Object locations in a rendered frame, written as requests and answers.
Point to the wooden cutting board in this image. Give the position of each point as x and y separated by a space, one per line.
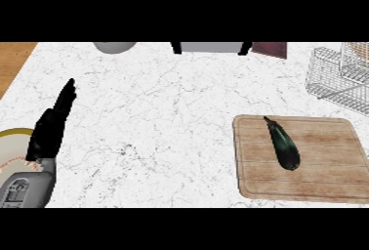
307 169

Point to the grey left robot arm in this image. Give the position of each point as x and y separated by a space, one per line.
27 187

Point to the grey round bowl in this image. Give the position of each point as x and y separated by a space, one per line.
114 47

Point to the dark red flat object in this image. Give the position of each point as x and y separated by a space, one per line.
272 49

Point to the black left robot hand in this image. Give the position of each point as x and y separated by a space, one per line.
50 127

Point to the white plate with yellow rim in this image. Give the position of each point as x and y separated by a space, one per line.
13 149

